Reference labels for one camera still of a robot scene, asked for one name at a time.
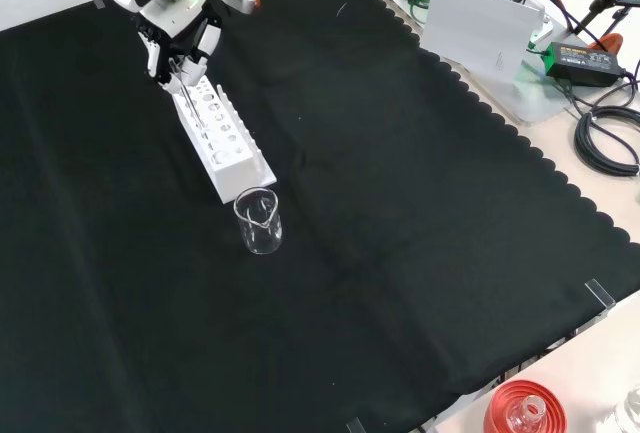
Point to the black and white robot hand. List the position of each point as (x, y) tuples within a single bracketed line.
[(172, 18)]

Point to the clear glass rod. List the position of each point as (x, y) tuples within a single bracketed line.
[(192, 108)]

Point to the white test tube rack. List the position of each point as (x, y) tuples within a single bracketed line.
[(235, 173)]

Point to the clear plastic cloth clip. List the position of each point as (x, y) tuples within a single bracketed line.
[(600, 294), (98, 3), (355, 425)]

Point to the black bench cloth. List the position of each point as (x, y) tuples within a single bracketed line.
[(350, 153)]

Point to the clear glass beaker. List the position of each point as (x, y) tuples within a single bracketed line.
[(250, 238)]

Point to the pale board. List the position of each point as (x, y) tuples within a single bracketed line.
[(475, 28)]

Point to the black power supply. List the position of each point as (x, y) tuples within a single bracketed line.
[(580, 60)]

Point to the clear glass flask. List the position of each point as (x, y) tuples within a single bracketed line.
[(534, 409)]

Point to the clear glass vessel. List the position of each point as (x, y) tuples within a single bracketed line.
[(630, 413)]

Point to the grey metal base plate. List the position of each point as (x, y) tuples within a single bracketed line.
[(540, 103)]

